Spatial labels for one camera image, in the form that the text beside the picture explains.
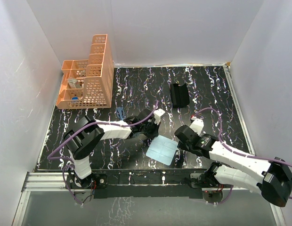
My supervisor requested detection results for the light blue cleaning cloth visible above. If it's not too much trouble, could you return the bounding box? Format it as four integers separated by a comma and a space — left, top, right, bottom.
146, 135, 178, 166

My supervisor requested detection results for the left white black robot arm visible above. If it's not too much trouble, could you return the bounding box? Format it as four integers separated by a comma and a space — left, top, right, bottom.
64, 109, 165, 188

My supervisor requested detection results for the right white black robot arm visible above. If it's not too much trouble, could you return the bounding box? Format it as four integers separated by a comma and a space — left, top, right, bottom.
175, 125, 292, 207

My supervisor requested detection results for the black sunglasses case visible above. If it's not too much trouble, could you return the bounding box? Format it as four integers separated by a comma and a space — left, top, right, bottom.
170, 83, 190, 108

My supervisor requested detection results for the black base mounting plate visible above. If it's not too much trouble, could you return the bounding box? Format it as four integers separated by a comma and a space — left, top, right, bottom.
65, 169, 230, 202

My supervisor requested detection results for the orange plastic desk organizer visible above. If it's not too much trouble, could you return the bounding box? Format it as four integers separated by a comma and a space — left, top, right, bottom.
56, 34, 114, 110

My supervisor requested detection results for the grey white small box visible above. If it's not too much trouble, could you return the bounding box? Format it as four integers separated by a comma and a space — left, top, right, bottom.
68, 78, 81, 89

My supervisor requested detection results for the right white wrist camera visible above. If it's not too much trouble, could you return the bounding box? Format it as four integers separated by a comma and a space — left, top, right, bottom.
189, 117, 204, 135

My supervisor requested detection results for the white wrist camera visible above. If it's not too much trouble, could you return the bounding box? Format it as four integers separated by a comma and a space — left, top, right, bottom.
189, 117, 204, 135
154, 109, 165, 125

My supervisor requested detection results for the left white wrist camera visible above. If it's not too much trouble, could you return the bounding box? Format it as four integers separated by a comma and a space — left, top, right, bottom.
154, 109, 165, 125

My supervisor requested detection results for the aluminium frame rail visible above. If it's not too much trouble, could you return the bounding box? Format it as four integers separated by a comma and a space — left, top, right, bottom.
223, 63, 252, 142

